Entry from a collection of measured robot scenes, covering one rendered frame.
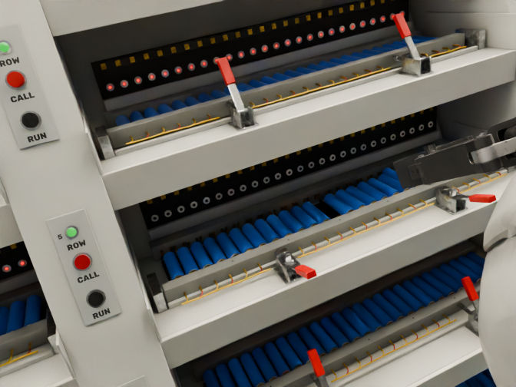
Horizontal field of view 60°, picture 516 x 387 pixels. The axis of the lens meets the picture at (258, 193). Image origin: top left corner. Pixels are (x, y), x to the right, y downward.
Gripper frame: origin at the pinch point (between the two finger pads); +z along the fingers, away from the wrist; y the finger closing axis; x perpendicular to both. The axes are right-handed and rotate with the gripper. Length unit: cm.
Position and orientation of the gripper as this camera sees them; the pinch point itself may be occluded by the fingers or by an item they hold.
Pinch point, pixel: (434, 163)
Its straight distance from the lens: 48.5
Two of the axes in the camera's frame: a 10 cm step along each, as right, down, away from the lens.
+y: -9.1, 3.1, -2.8
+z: -2.5, 1.2, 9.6
